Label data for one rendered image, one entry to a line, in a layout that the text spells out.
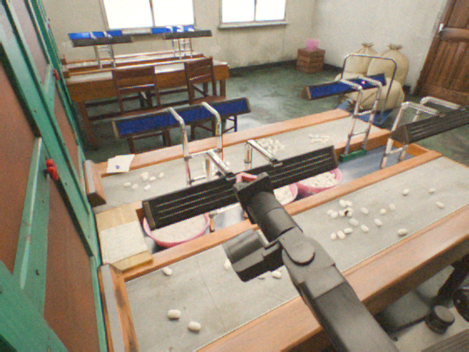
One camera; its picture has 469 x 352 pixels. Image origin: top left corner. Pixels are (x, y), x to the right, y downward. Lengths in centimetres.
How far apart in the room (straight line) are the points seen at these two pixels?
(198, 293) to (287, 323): 28
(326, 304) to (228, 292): 60
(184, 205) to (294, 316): 45
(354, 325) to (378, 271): 71
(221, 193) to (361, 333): 49
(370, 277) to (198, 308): 56
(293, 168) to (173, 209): 38
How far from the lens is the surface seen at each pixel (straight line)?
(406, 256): 117
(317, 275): 39
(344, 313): 38
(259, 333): 86
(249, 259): 44
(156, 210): 70
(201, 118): 125
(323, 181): 144
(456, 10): 567
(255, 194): 50
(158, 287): 98
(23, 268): 41
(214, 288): 95
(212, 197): 73
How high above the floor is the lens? 153
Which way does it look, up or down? 35 degrees down
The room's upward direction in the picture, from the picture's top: straight up
